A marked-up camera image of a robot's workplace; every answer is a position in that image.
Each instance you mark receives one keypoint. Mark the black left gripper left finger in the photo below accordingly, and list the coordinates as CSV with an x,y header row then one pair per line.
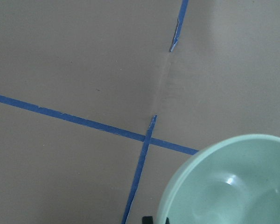
x,y
147,220

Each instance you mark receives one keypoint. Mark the green bowl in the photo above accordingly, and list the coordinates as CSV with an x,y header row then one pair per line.
x,y
235,181

